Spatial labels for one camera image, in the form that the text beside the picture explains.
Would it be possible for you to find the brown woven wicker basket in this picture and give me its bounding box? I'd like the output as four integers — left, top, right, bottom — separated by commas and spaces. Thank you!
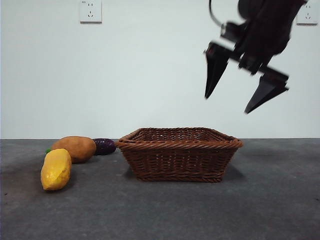
114, 127, 244, 183

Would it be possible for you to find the black camera cable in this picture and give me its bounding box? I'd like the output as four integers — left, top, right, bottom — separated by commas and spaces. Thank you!
208, 0, 224, 28

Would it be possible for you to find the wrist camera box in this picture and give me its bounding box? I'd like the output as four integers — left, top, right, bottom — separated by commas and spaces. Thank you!
219, 21, 248, 41

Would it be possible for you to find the yellow toy mango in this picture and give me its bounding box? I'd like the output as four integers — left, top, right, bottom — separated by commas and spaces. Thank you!
40, 148, 72, 191

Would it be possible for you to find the brown toy potato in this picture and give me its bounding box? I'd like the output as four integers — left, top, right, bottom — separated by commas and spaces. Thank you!
51, 135, 97, 165

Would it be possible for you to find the purple toy eggplant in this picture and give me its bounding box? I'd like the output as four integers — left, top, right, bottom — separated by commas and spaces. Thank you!
45, 138, 117, 156

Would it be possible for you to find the white wall socket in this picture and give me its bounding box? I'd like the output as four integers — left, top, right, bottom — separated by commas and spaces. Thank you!
296, 1, 319, 26
79, 0, 103, 25

